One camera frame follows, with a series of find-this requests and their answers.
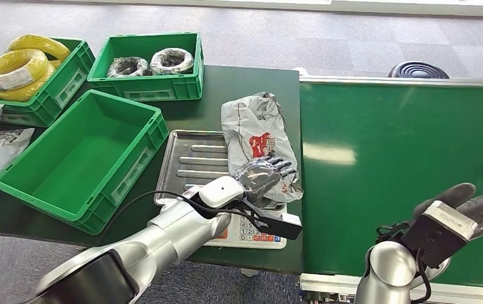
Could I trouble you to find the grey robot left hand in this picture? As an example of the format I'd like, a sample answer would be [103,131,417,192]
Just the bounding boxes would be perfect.
[233,156,298,208]

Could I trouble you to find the grey poly mailer package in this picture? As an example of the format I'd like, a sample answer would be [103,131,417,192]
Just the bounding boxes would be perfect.
[221,92,304,205]

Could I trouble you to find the white electronic scale base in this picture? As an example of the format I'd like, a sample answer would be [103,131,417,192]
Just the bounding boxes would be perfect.
[205,203,288,250]

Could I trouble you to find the steel scale tray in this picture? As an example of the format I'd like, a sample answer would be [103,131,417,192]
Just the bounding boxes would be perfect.
[154,129,236,206]

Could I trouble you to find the dark green table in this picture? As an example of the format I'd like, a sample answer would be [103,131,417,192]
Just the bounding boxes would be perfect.
[0,65,303,276]

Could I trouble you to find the green crate with black coils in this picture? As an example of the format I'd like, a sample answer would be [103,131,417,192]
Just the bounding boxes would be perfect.
[87,32,205,103]

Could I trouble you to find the black ribbed round object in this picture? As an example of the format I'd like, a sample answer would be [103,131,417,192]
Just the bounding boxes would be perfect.
[387,61,451,80]

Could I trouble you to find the empty green plastic crate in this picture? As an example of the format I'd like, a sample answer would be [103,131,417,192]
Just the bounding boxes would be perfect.
[0,89,170,236]

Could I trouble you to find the green crate with yellow coils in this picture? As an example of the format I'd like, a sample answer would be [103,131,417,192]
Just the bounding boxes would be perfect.
[0,37,96,128]

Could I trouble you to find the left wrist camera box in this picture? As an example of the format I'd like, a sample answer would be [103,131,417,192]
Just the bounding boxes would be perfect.
[241,197,303,241]

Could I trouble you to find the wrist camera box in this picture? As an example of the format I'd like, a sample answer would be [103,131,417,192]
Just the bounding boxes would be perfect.
[401,200,479,269]
[241,197,303,241]

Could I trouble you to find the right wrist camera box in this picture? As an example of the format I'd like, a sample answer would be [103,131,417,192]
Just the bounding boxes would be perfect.
[401,200,479,269]

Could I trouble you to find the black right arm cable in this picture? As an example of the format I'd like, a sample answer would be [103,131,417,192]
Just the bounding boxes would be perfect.
[409,247,432,304]

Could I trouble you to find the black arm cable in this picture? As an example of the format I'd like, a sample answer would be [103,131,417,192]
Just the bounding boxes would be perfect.
[409,247,432,304]
[98,191,267,244]

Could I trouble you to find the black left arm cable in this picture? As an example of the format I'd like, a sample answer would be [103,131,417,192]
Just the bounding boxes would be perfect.
[98,191,267,244]

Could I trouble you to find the wrapped black wire coil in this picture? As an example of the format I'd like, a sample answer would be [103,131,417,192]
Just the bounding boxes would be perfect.
[106,56,150,79]
[150,47,195,76]

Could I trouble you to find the yellow wire coil with label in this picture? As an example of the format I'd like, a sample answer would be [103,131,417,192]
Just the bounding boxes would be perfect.
[0,48,49,92]

